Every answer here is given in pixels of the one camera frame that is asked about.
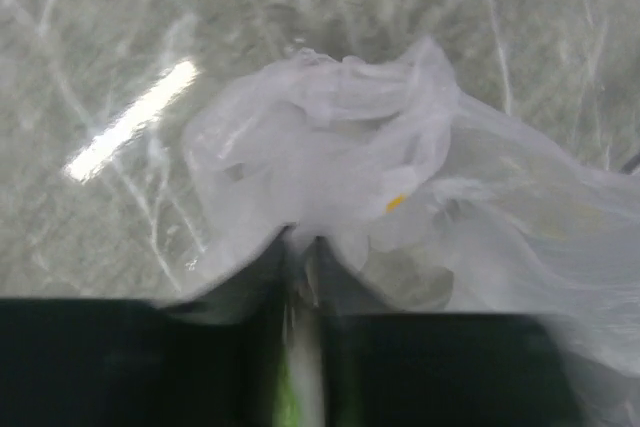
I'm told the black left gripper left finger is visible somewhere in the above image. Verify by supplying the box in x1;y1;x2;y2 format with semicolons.
1;234;286;426

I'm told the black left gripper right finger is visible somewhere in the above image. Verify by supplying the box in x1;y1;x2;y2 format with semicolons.
312;238;588;426

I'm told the clear plastic bag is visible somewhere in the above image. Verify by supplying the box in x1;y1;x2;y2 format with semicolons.
182;39;639;374

